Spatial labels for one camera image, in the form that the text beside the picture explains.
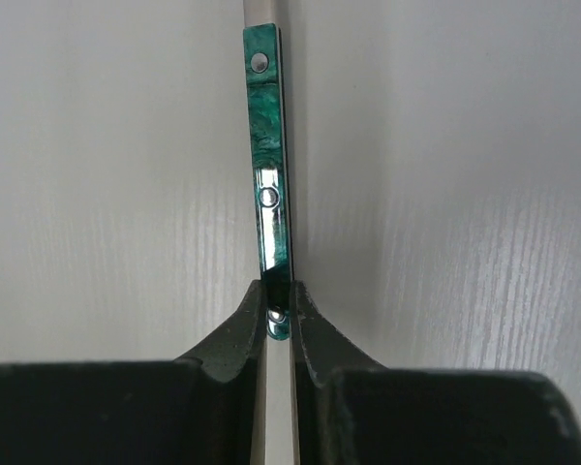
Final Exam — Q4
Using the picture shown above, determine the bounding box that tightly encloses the metal spoon teal handle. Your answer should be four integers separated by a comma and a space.
243, 0, 294, 340

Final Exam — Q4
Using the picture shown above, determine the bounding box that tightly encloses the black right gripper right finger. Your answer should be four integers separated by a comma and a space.
289, 281, 581, 464

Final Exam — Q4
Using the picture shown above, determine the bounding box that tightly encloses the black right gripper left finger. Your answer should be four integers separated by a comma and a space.
0, 281, 266, 464

